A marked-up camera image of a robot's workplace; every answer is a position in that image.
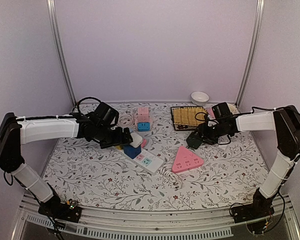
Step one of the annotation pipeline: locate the woven bamboo tray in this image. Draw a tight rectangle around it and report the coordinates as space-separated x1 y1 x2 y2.
171 106 208 127

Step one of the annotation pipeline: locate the right aluminium frame post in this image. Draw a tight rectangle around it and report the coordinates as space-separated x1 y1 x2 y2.
235 0 265 107

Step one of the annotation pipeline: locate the dark green cube adapter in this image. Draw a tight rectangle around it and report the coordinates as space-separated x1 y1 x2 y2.
186 132 203 150

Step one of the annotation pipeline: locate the aluminium frame post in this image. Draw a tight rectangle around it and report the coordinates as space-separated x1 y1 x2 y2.
235 0 265 107
46 0 77 106

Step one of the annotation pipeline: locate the small pink adapter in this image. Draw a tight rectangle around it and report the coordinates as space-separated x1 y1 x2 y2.
140 139 147 148

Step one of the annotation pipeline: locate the pink cube socket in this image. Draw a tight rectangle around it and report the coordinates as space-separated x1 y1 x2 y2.
137 107 150 123

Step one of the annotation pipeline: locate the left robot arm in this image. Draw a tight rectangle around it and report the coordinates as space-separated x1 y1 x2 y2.
0 101 133 217

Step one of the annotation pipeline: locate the pink triangular power strip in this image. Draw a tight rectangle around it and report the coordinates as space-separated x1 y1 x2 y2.
171 146 204 174

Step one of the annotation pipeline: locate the blue cube socket adapter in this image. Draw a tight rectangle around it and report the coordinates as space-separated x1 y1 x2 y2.
123 145 142 159

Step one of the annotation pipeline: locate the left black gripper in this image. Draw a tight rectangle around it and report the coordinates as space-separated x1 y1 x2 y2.
95 124 134 149

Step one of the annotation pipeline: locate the left aluminium frame post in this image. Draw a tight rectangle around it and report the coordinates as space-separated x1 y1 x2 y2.
46 0 77 106

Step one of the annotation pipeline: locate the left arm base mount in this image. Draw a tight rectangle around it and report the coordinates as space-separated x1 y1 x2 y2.
38 196 82 223

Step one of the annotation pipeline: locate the white cube plug adapter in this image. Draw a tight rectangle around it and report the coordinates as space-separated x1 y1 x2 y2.
130 132 143 148

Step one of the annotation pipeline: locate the light blue cube socket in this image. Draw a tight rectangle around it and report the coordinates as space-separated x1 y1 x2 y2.
137 122 151 132

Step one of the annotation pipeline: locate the white power strip cable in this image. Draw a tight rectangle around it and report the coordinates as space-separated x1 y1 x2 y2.
159 166 185 191

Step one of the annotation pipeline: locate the pink saucer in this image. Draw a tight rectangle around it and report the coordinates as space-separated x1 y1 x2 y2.
206 107 215 118

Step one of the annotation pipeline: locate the white multicolour power strip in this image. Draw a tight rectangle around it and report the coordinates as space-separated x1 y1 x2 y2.
114 147 165 175

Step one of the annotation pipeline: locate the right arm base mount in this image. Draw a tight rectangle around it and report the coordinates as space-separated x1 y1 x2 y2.
229 202 275 235

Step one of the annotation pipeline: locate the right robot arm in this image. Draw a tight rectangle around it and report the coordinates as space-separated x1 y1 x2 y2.
186 102 300 218

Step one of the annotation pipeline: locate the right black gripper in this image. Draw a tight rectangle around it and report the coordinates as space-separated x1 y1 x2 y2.
192 121 230 145

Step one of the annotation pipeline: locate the cream mug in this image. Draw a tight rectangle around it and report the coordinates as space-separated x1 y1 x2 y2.
227 103 238 114

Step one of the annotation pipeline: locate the white coiled cable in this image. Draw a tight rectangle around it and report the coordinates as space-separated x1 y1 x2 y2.
117 112 139 128

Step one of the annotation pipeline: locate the white bowl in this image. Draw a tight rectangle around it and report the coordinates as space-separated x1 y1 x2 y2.
190 91 210 107

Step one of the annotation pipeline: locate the small white charger plug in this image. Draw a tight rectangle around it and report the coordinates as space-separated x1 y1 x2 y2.
218 144 229 152

